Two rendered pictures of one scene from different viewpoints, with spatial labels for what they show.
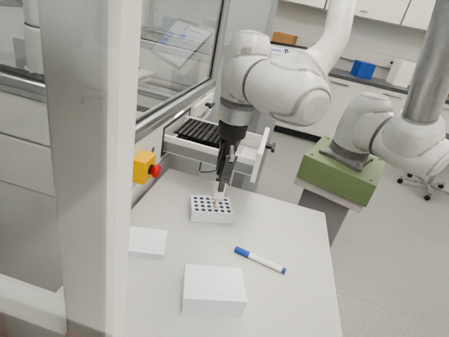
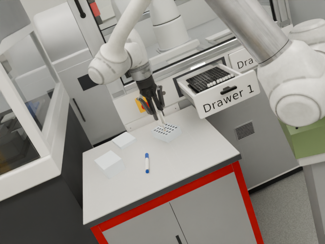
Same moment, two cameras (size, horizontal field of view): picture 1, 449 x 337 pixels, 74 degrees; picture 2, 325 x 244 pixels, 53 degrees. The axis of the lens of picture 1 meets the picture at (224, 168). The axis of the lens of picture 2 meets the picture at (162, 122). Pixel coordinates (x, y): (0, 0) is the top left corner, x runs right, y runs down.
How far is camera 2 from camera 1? 1.41 m
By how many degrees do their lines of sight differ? 69
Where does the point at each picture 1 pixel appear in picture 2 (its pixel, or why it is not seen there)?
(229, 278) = (112, 160)
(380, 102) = (292, 36)
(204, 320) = (100, 174)
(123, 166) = (13, 101)
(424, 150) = (268, 94)
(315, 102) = (91, 74)
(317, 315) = (128, 193)
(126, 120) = (8, 93)
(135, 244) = (119, 140)
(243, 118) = (134, 76)
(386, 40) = not seen: outside the picture
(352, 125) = not seen: hidden behind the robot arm
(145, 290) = not seen: hidden behind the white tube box
